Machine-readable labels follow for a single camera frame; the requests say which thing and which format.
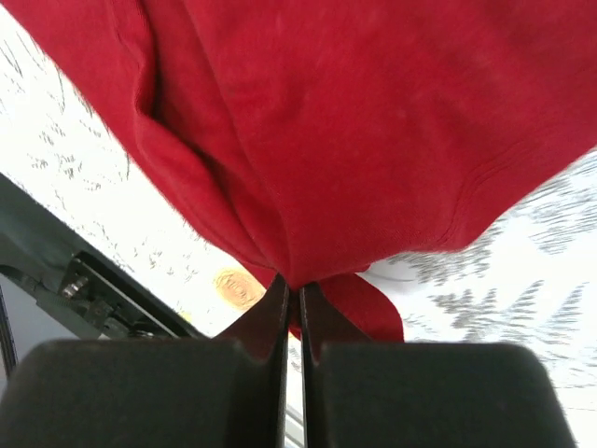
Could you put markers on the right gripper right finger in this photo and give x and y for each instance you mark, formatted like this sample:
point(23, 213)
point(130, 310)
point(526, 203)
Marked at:
point(359, 393)

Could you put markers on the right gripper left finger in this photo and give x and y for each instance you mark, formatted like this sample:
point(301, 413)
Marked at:
point(228, 391)

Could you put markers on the dark red t shirt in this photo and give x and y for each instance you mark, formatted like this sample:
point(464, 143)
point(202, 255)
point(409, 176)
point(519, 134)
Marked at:
point(312, 138)

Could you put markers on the floral patterned table mat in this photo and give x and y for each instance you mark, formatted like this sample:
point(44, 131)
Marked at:
point(529, 279)

